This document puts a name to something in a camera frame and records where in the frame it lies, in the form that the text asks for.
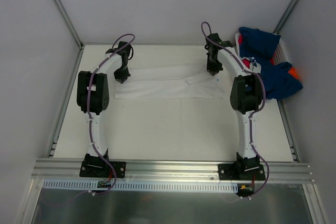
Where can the left corner aluminium post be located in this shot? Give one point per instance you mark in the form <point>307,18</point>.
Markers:
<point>68,22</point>

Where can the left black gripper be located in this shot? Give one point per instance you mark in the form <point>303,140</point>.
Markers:
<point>122,73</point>

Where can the orange t shirt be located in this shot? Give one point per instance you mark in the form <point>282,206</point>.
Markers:
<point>293,73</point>

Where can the right corner aluminium post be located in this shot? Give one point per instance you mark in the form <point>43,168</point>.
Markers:
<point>285,16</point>

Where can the blue t shirt pile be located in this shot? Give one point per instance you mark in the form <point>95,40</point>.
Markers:
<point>278,79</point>

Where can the white t shirt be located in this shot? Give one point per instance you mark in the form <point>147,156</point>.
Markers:
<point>180,82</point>

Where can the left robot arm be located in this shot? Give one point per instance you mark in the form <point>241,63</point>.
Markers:
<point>93,98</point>

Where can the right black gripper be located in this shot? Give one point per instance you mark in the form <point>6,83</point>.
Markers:
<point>214,67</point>

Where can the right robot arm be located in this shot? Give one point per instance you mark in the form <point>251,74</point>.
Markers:
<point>245,98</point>

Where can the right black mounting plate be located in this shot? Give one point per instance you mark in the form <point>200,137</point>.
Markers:
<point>232,172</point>

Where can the black mounting plate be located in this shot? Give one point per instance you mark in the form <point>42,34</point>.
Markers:
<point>115,169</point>
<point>232,172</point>

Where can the white slotted cable duct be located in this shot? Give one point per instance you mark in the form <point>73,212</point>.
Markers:
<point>122,185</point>

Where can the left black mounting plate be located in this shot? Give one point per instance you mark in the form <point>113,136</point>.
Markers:
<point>115,169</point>

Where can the white plastic basket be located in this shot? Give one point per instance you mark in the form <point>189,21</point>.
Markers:
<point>279,56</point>

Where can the aluminium front rail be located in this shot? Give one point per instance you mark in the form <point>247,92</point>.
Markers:
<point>172,171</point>

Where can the corner aluminium post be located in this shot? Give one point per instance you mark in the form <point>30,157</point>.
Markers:
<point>68,22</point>
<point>285,16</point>

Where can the pink t shirt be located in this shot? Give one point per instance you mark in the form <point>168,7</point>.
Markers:
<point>246,61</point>

